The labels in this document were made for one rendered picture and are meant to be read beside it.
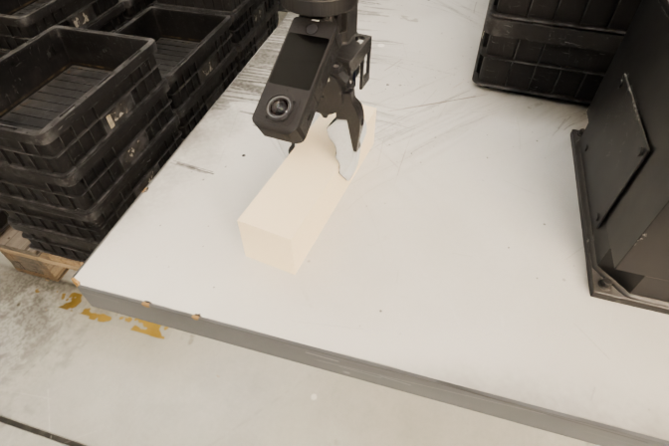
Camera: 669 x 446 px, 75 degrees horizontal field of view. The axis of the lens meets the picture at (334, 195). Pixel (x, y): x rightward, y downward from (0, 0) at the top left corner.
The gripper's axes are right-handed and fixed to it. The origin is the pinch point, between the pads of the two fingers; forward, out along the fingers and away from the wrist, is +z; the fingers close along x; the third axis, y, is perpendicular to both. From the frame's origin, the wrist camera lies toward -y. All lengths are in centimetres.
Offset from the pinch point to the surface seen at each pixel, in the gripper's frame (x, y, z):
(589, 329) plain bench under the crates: -31.9, -5.9, 4.3
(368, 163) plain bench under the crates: -4.0, 7.8, 4.3
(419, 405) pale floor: -21, 7, 74
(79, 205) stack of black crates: 60, 3, 35
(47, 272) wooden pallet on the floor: 87, -2, 70
